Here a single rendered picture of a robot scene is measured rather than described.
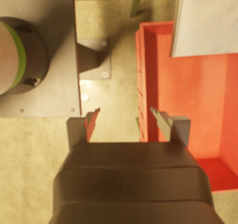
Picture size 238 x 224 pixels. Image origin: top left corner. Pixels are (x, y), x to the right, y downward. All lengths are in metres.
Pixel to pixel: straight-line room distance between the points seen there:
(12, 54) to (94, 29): 1.04
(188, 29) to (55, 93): 0.33
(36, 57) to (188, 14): 0.32
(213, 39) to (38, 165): 1.59
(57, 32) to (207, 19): 0.32
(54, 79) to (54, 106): 0.06
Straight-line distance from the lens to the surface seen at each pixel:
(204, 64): 0.80
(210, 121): 0.87
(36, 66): 0.34
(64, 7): 0.37
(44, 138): 1.54
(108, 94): 1.29
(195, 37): 0.45
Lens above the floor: 1.26
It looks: 75 degrees down
